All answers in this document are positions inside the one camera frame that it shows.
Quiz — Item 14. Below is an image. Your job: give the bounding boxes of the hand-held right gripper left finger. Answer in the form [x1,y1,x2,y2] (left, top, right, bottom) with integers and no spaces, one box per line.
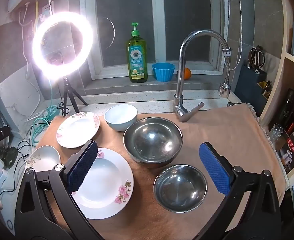
[14,139,105,240]

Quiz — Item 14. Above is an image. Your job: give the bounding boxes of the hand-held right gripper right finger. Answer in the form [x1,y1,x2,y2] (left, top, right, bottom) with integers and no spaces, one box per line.
[199,142,282,240]

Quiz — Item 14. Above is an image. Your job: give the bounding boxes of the large steel bowl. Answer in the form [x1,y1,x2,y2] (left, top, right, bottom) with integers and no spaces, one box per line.
[123,117,183,168]

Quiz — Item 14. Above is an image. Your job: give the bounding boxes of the large floral plate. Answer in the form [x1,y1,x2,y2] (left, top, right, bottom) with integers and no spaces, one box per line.
[71,147,134,220]

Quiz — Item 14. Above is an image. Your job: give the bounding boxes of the small floral plate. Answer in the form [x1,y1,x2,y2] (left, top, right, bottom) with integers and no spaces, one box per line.
[56,111,100,148]

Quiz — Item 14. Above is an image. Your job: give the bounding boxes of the small steel bowl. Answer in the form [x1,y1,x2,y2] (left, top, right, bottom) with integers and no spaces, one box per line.
[153,164,208,213]

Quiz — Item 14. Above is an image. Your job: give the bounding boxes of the floral white bowl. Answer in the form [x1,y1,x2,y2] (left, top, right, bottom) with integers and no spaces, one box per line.
[25,145,61,173]

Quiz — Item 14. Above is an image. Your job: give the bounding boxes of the orange cloth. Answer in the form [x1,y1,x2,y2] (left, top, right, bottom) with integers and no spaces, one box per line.
[35,102,287,240]

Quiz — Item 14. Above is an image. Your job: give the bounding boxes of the plain white bowl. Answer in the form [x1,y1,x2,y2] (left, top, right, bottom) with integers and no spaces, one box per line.
[104,104,138,132]

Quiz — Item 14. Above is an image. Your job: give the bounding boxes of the clear glass cup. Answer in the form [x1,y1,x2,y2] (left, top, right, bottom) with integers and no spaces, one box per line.
[269,123,284,143]

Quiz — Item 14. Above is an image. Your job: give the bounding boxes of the black tripod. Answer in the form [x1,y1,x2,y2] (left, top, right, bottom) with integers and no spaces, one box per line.
[59,76,89,117]

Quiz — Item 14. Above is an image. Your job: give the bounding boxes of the wooden shelf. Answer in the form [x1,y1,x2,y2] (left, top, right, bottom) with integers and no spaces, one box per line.
[258,0,294,180]

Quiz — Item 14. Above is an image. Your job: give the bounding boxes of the dark blue knife block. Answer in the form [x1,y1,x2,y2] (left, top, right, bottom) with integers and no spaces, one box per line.
[234,64,268,105]

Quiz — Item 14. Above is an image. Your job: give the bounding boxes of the yellow utensil holder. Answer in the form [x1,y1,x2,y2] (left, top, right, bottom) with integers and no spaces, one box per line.
[257,80,272,97]

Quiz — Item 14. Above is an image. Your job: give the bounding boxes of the dark bottle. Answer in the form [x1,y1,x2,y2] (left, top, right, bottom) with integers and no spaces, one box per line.
[278,88,294,128]

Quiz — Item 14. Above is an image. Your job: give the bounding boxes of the orange fruit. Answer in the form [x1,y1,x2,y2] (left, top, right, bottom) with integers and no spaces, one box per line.
[177,67,192,80]

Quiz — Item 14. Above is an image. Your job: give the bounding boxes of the blue ribbed cup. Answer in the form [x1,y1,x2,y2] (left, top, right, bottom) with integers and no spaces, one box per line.
[152,62,175,82]

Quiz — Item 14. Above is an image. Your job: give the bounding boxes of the chrome faucet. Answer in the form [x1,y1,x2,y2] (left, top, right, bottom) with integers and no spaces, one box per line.
[172,29,231,123]

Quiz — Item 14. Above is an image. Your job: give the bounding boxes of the green dish soap bottle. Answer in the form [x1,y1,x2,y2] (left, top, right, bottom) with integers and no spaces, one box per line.
[126,22,148,83]

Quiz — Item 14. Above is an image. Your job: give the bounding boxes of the black scissors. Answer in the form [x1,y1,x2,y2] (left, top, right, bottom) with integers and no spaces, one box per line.
[248,45,266,74]

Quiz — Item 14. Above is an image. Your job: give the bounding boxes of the window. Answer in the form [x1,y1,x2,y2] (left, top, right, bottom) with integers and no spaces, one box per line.
[79,0,227,80]

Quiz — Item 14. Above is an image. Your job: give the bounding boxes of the teal cable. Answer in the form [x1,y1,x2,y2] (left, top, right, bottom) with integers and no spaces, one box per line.
[28,80,60,148]

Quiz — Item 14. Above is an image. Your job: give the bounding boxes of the black cable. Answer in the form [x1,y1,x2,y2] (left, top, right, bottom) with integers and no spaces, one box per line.
[0,140,38,195]

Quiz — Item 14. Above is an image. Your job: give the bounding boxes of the flexible faucet sprayer hose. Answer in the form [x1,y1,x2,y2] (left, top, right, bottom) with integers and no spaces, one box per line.
[218,47,233,98]

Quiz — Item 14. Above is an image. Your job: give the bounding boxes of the thin white cable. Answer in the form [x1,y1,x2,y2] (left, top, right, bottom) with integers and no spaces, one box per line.
[20,22,41,123]

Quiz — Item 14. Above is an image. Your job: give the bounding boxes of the round ring light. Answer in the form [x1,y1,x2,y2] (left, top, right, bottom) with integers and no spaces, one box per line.
[32,12,95,73]

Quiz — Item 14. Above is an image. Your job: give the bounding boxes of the hanging metal hose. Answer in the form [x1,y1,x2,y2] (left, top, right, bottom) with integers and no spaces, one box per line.
[228,0,245,71]

